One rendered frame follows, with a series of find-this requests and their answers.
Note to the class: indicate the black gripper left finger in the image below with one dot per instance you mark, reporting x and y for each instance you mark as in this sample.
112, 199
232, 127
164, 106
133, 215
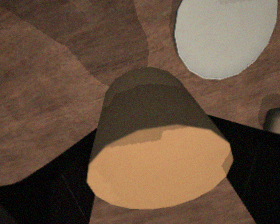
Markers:
57, 193

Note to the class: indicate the white round dish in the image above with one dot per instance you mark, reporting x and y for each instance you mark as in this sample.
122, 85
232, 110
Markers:
216, 39

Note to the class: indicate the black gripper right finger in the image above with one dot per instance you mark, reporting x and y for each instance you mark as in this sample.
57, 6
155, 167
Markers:
255, 171

